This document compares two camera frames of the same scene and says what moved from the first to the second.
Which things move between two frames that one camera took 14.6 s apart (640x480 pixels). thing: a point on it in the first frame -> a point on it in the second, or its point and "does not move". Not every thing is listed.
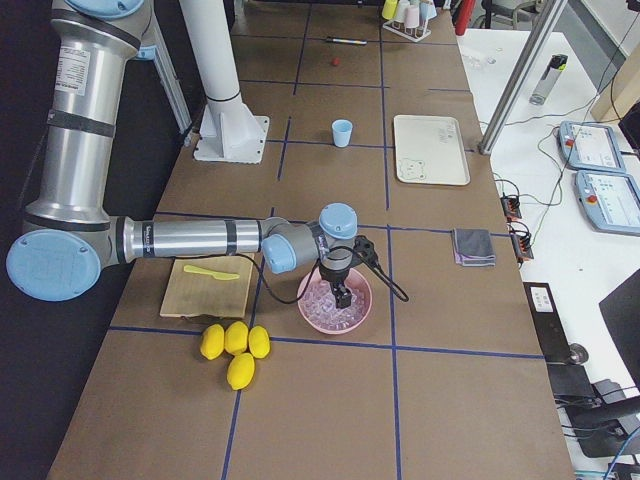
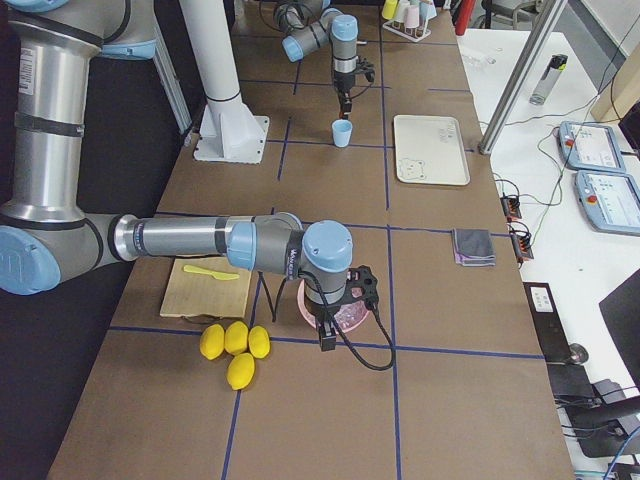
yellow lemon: x=259 y=341 does not move
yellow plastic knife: x=216 y=275 does not move
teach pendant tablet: x=590 y=147 does not move
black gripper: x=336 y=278 -> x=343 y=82
